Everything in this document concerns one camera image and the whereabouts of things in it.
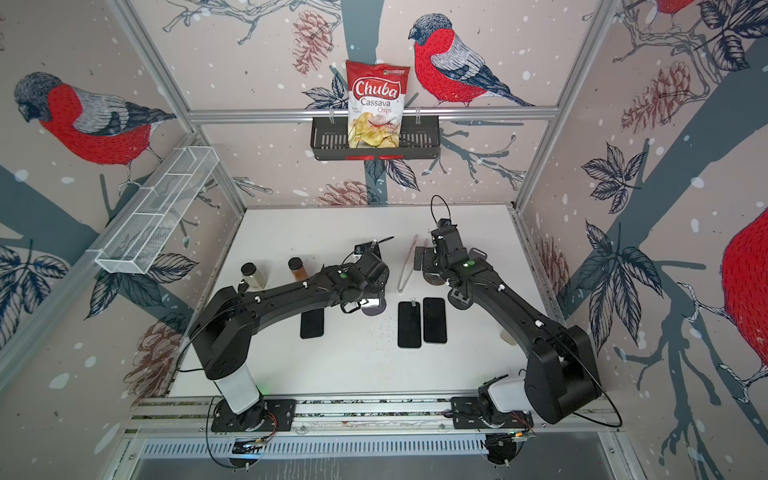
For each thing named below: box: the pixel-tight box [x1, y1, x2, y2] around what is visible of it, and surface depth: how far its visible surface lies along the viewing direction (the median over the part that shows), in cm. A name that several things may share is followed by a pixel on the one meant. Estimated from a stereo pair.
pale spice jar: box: [240, 262, 267, 291], surface depth 94 cm
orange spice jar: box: [288, 256, 308, 281], surface depth 95 cm
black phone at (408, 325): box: [397, 301, 421, 349], surface depth 91 cm
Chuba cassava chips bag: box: [346, 60, 410, 149], surface depth 86 cm
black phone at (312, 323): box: [300, 308, 324, 339], surface depth 90 cm
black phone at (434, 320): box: [423, 297, 447, 343], surface depth 92 cm
